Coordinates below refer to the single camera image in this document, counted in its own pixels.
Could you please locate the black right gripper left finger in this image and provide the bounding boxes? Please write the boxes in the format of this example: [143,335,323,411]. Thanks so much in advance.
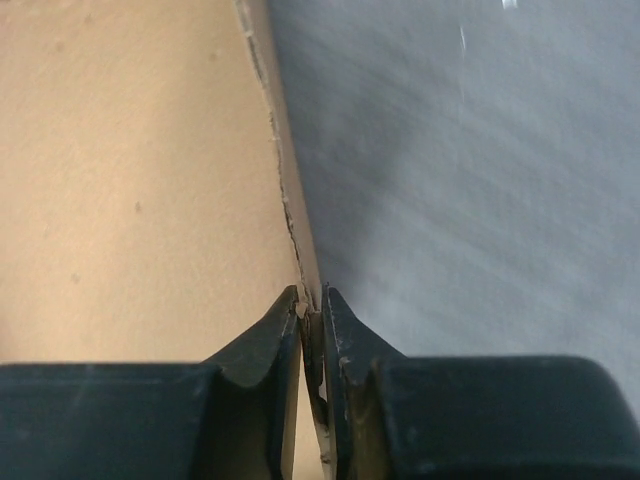
[1,286,300,479]

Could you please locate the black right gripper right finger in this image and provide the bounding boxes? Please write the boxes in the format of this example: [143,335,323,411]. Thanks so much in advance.
[321,287,639,479]

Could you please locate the brown cardboard box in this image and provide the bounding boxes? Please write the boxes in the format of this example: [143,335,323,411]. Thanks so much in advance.
[1,1,324,479]

